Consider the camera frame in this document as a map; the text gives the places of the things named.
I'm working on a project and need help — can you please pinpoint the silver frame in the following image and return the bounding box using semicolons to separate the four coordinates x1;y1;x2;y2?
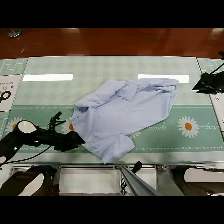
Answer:
0;159;224;197

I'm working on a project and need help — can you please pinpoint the black cable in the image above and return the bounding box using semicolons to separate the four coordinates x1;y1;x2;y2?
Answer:
0;144;54;167

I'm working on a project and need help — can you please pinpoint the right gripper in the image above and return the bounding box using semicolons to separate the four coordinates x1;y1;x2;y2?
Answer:
191;71;224;95

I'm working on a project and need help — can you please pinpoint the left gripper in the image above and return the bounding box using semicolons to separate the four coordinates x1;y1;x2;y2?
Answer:
49;130;87;153

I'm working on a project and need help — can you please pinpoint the light blue shirt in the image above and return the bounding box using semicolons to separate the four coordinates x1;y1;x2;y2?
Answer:
70;77;180;165

